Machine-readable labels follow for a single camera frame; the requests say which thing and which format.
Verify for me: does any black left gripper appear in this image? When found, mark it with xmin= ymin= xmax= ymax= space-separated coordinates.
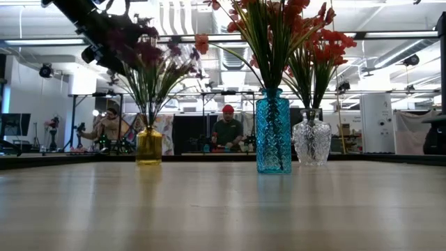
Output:
xmin=82 ymin=31 xmax=133 ymax=76

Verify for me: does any orange artificial flower bunch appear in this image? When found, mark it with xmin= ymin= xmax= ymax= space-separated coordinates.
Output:
xmin=194 ymin=0 xmax=276 ymax=90
xmin=222 ymin=0 xmax=283 ymax=90
xmin=275 ymin=3 xmax=337 ymax=90
xmin=257 ymin=0 xmax=314 ymax=90

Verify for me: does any blue textured glass vase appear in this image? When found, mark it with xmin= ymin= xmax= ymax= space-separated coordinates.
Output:
xmin=256 ymin=87 xmax=293 ymax=174

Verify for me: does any red artificial flower bunch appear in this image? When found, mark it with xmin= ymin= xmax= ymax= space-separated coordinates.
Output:
xmin=282 ymin=45 xmax=316 ymax=111
xmin=313 ymin=27 xmax=358 ymax=111
xmin=299 ymin=31 xmax=346 ymax=111

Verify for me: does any yellow glass vase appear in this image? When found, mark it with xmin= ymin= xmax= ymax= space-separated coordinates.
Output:
xmin=135 ymin=125 xmax=163 ymax=165

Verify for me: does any clear cut glass vase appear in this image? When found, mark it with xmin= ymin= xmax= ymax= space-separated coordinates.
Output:
xmin=291 ymin=108 xmax=332 ymax=167

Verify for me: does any black overhead beam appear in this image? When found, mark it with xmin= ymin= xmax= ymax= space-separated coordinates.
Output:
xmin=0 ymin=30 xmax=440 ymax=48

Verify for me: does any person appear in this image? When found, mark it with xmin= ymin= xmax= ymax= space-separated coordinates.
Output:
xmin=210 ymin=104 xmax=245 ymax=151
xmin=78 ymin=107 xmax=121 ymax=153

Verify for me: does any colourful floral cloth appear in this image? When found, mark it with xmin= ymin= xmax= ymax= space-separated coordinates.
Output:
xmin=153 ymin=113 xmax=174 ymax=156

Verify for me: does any black partition panel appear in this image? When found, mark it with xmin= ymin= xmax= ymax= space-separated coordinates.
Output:
xmin=173 ymin=114 xmax=213 ymax=154

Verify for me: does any dark background monitor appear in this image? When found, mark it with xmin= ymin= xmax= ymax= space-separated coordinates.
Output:
xmin=0 ymin=113 xmax=31 ymax=137

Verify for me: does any thin yellow pole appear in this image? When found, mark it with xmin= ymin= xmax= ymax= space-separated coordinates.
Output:
xmin=329 ymin=0 xmax=348 ymax=154

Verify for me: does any white cabinet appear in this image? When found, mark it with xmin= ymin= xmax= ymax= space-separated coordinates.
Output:
xmin=360 ymin=93 xmax=395 ymax=154

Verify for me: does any grey cloth cover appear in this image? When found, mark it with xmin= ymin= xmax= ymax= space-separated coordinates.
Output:
xmin=395 ymin=109 xmax=440 ymax=154

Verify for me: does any black chair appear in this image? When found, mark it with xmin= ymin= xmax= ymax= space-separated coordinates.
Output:
xmin=422 ymin=116 xmax=446 ymax=156

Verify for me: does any black background rig frame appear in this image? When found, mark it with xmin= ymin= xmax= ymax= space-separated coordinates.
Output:
xmin=200 ymin=90 xmax=257 ymax=116
xmin=68 ymin=91 xmax=123 ymax=154

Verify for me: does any grey ventilation duct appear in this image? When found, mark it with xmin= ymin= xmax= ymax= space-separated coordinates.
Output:
xmin=362 ymin=38 xmax=440 ymax=73

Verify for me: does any black vertical post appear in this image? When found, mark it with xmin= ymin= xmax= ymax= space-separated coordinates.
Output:
xmin=437 ymin=12 xmax=446 ymax=116

